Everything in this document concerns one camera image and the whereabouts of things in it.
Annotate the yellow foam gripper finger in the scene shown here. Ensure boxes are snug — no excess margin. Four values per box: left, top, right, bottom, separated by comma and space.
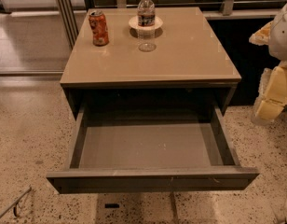
249, 21, 271, 46
254, 62, 287, 121

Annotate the clear plastic water bottle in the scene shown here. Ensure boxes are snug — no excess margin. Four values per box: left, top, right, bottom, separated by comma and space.
137, 0, 156, 52

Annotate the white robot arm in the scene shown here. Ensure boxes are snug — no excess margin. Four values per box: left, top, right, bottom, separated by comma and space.
249, 3, 287, 125

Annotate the grey cabinet with glossy top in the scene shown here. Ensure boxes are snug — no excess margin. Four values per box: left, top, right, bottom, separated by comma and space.
61, 7, 240, 114

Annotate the open grey top drawer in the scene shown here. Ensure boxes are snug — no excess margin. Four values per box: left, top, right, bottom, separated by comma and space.
47, 105, 259, 194

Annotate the small white bowl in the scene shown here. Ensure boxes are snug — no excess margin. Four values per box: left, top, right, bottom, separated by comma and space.
129, 16, 163, 31

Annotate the orange soda can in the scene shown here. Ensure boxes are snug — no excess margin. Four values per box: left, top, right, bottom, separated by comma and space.
89, 10, 109, 46

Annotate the metal rod on floor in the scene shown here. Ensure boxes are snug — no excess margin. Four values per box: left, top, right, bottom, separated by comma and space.
0, 187, 32, 219

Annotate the metal window frame post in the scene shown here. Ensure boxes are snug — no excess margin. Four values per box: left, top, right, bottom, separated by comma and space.
56, 0, 78, 49

